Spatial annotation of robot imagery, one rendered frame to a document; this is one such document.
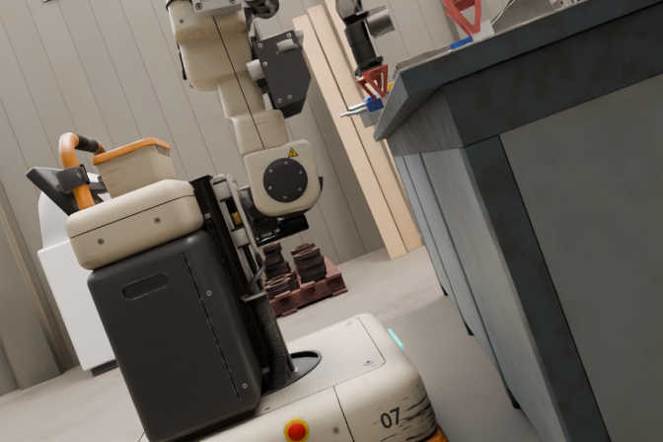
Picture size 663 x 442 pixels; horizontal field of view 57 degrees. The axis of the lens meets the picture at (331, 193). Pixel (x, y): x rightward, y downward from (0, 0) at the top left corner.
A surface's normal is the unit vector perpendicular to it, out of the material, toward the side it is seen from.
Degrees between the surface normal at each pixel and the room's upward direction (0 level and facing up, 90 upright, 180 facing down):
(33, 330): 90
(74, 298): 90
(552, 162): 90
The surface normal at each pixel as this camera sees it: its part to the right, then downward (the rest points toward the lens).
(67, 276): 0.14, -0.02
